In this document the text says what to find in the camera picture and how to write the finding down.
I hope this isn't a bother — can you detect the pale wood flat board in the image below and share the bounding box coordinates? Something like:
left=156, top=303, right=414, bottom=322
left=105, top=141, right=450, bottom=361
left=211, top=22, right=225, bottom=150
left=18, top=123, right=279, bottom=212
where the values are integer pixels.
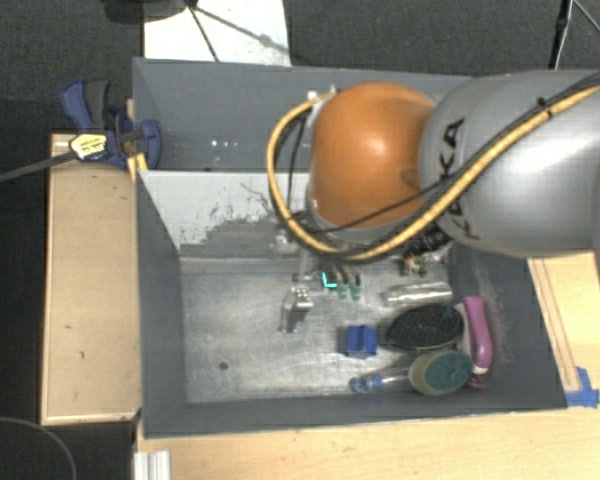
left=39, top=132, right=144, bottom=427

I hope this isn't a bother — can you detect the grey metal bin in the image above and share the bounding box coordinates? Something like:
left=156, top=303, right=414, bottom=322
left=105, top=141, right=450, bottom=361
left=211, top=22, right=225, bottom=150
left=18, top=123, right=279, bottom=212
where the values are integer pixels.
left=131, top=56, right=570, bottom=439

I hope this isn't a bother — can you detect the green round sponge dish wand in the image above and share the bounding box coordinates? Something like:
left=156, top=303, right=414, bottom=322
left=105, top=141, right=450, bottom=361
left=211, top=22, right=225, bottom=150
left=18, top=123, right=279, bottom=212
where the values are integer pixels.
left=348, top=349, right=476, bottom=397

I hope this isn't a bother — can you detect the blue toy block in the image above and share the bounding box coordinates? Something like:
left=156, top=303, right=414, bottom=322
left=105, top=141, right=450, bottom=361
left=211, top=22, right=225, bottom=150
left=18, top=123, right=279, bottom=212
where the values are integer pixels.
left=336, top=323, right=380, bottom=360

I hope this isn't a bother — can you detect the black oval mesh brush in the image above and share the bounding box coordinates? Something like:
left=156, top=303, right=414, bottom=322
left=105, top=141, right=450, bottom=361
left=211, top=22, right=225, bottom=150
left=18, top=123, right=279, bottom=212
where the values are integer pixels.
left=385, top=303, right=466, bottom=353

